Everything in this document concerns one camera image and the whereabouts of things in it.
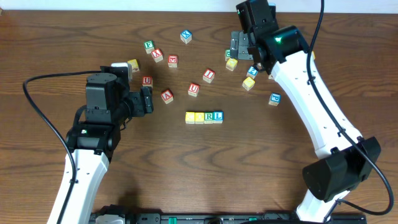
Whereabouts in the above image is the red u block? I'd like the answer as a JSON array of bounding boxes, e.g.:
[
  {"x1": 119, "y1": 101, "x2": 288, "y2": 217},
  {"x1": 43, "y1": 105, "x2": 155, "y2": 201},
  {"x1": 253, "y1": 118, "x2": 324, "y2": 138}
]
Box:
[
  {"x1": 188, "y1": 83, "x2": 200, "y2": 97},
  {"x1": 142, "y1": 77, "x2": 154, "y2": 88}
]

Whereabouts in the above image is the yellow S block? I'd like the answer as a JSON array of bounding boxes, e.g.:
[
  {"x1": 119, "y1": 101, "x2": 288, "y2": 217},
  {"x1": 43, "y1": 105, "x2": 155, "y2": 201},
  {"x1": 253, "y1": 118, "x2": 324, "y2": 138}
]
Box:
[{"x1": 242, "y1": 77, "x2": 255, "y2": 91}]

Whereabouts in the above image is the red I block centre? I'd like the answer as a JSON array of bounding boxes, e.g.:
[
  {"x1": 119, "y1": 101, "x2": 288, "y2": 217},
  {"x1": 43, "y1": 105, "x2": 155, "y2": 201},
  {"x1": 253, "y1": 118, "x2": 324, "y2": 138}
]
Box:
[{"x1": 203, "y1": 69, "x2": 215, "y2": 83}]

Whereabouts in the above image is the blue 2 block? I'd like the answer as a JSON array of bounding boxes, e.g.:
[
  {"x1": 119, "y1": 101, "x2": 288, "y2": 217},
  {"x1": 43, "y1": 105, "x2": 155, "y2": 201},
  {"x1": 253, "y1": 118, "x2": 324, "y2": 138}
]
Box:
[{"x1": 246, "y1": 66, "x2": 258, "y2": 80}]

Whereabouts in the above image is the red A block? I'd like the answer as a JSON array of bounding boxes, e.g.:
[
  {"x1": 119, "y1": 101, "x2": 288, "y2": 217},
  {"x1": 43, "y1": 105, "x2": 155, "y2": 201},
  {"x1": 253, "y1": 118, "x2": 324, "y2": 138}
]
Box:
[{"x1": 161, "y1": 90, "x2": 174, "y2": 104}]

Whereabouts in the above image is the yellow block far left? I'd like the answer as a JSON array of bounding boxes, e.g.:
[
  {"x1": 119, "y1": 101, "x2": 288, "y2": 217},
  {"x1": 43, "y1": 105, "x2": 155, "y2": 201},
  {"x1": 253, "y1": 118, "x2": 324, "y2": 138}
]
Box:
[{"x1": 127, "y1": 59, "x2": 140, "y2": 72}]

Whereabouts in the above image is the blue L block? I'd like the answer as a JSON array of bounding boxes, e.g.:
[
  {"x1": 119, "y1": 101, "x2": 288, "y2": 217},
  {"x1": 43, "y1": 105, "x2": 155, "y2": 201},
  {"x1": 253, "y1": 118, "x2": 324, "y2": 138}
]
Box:
[{"x1": 213, "y1": 111, "x2": 224, "y2": 123}]

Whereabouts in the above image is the red U block left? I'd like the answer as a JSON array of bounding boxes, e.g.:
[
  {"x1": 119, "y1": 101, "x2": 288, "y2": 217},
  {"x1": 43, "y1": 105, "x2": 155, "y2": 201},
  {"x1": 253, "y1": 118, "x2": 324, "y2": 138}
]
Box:
[{"x1": 142, "y1": 77, "x2": 154, "y2": 88}]

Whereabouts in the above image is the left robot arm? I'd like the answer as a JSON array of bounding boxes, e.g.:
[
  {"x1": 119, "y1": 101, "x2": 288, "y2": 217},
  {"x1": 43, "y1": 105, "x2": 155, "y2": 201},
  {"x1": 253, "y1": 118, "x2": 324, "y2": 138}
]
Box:
[{"x1": 48, "y1": 62, "x2": 154, "y2": 223}]

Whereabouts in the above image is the yellow C block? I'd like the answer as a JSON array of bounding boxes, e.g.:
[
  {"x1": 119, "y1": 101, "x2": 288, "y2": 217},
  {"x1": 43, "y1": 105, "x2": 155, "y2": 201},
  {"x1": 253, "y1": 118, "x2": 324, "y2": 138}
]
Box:
[{"x1": 185, "y1": 111, "x2": 195, "y2": 124}]

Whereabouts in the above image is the red X block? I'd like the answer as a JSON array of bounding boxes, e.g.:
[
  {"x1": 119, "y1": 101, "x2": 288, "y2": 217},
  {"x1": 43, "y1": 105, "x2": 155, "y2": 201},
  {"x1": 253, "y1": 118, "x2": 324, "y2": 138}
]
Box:
[{"x1": 150, "y1": 49, "x2": 164, "y2": 63}]

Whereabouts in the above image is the red E block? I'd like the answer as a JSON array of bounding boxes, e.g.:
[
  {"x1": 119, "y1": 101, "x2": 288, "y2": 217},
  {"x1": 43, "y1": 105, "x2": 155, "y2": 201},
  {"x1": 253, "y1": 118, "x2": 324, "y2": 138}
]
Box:
[{"x1": 168, "y1": 55, "x2": 178, "y2": 68}]

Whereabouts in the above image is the green B block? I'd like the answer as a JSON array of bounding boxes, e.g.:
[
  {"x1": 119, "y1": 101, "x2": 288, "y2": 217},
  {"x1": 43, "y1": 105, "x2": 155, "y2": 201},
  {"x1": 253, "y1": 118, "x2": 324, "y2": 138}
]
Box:
[{"x1": 224, "y1": 49, "x2": 231, "y2": 61}]

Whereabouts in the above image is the yellow o block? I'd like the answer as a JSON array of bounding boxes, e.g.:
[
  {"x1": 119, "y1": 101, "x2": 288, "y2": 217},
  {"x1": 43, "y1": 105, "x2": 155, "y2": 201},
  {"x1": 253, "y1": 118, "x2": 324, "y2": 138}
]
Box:
[
  {"x1": 226, "y1": 58, "x2": 238, "y2": 71},
  {"x1": 195, "y1": 112, "x2": 205, "y2": 124}
]

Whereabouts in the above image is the green R block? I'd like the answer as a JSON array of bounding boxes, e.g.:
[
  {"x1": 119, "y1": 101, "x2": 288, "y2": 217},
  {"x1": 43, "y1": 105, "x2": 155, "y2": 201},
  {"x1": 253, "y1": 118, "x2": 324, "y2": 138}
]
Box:
[{"x1": 204, "y1": 112, "x2": 214, "y2": 124}]

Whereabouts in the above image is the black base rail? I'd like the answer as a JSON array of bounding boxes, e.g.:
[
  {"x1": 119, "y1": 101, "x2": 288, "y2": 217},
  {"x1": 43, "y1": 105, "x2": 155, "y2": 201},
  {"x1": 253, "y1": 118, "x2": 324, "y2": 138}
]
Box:
[{"x1": 89, "y1": 204, "x2": 368, "y2": 224}]

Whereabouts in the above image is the left black cable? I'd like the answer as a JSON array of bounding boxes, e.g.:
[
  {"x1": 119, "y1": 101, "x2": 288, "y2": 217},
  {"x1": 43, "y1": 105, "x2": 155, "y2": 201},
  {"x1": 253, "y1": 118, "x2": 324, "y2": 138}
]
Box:
[{"x1": 22, "y1": 70, "x2": 103, "y2": 224}]

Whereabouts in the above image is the green F block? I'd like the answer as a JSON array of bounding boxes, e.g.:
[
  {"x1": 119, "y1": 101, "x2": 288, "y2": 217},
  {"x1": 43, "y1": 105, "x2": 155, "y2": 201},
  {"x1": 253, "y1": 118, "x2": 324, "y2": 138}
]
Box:
[{"x1": 144, "y1": 40, "x2": 155, "y2": 54}]

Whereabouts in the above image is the blue P block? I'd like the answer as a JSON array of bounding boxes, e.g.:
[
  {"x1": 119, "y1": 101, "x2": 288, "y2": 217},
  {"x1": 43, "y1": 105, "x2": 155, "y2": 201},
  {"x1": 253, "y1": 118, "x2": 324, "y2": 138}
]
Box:
[{"x1": 269, "y1": 93, "x2": 281, "y2": 106}]

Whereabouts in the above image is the red U block centre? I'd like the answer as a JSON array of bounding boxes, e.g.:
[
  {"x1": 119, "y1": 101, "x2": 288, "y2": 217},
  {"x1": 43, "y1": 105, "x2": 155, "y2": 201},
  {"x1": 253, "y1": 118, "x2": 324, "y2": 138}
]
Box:
[{"x1": 188, "y1": 83, "x2": 200, "y2": 97}]

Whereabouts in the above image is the blue X block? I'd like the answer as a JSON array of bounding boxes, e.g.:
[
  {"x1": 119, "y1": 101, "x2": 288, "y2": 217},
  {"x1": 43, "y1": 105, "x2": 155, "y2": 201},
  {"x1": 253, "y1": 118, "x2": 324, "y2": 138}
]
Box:
[{"x1": 180, "y1": 30, "x2": 192, "y2": 44}]

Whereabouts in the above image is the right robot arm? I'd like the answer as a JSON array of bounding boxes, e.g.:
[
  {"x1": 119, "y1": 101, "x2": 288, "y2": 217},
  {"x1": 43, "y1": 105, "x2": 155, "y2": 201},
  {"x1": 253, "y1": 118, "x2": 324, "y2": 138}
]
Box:
[{"x1": 236, "y1": 1, "x2": 381, "y2": 223}]

